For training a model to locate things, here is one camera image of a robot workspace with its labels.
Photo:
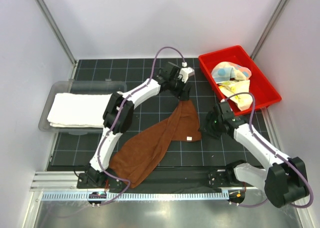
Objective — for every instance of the brown towel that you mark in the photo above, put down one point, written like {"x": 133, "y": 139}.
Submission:
{"x": 140, "y": 155}

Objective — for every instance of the clear plastic tray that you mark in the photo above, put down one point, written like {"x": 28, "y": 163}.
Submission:
{"x": 78, "y": 87}

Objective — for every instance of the large white towel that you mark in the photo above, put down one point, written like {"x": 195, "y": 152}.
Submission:
{"x": 78, "y": 110}

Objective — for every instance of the left aluminium frame post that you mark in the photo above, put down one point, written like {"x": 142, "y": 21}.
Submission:
{"x": 55, "y": 29}

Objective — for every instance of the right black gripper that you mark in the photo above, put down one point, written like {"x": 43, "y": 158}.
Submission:
{"x": 207, "y": 126}

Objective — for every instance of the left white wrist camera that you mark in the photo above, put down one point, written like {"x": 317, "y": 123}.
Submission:
{"x": 186, "y": 72}

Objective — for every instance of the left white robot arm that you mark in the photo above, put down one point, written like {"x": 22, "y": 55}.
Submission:
{"x": 118, "y": 115}

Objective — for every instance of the aluminium frame post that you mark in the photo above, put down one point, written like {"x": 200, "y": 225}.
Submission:
{"x": 280, "y": 7}
{"x": 55, "y": 29}

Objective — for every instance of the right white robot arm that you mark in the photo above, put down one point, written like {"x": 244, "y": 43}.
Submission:
{"x": 282, "y": 179}

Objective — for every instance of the patterned white cloth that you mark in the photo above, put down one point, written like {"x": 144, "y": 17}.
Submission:
{"x": 231, "y": 79}

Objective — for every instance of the right aluminium frame post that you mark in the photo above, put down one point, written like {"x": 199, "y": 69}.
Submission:
{"x": 280, "y": 7}

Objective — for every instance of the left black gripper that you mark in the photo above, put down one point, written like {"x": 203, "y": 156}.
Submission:
{"x": 184, "y": 95}

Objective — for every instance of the red plastic bin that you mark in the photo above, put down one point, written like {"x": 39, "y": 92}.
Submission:
{"x": 264, "y": 92}

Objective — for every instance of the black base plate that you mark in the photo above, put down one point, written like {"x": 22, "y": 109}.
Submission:
{"x": 168, "y": 180}

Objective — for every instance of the slotted metal rail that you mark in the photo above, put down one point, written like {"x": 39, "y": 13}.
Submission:
{"x": 91, "y": 196}

